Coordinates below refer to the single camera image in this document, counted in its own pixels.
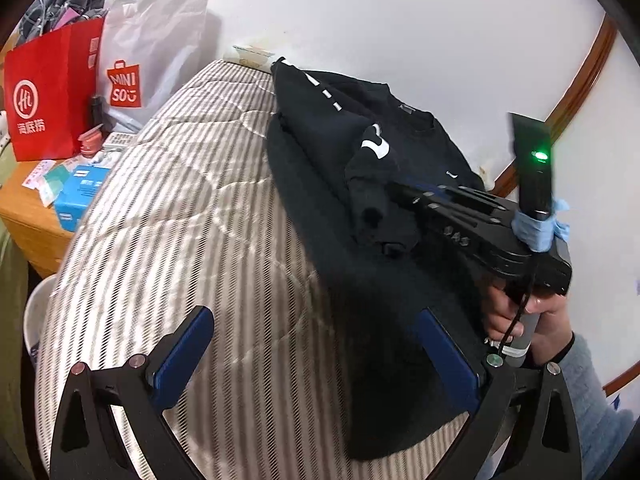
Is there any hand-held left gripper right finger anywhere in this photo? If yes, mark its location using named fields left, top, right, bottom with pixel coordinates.
left=414, top=307, right=584, bottom=480

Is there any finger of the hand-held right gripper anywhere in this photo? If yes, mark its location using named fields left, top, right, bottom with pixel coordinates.
left=385, top=182, right=482, bottom=257
left=399, top=177, right=515, bottom=222

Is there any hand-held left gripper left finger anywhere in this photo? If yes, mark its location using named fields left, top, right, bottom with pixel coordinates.
left=50, top=305, right=216, bottom=480

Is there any black sweatshirt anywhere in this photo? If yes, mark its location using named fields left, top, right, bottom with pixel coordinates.
left=267, top=56, right=501, bottom=461

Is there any person's right forearm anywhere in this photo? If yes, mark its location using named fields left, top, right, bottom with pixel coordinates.
left=530, top=332, right=637, bottom=480

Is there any person's right hand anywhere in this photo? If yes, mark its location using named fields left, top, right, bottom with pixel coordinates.
left=482, top=282, right=575, bottom=367

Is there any striped quilted bed cover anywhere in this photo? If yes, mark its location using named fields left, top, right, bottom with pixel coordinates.
left=34, top=58, right=473, bottom=480

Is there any white bucket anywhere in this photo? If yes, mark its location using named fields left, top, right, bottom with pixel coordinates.
left=22, top=275, right=63, bottom=376

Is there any blue cardboard box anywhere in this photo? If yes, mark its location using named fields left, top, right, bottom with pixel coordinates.
left=54, top=165, right=112, bottom=233

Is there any wooden nightstand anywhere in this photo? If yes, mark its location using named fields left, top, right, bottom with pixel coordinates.
left=0, top=157, right=108, bottom=278

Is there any green paper packet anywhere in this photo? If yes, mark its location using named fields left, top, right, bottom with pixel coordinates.
left=37, top=159, right=76, bottom=207

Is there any pink cup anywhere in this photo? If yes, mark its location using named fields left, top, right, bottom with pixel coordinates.
left=80, top=129, right=104, bottom=157

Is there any red paper bag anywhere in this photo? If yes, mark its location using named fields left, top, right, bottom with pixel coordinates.
left=4, top=19, right=106, bottom=162

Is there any white plastic shopping bag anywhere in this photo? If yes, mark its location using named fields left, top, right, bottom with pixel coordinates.
left=97, top=0, right=213, bottom=126

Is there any dark plaid clothing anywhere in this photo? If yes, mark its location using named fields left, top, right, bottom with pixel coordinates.
left=17, top=0, right=108, bottom=43

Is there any wooden wall trim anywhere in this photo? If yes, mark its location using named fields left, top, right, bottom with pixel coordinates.
left=600, top=355, right=640, bottom=399
left=492, top=14, right=619, bottom=199

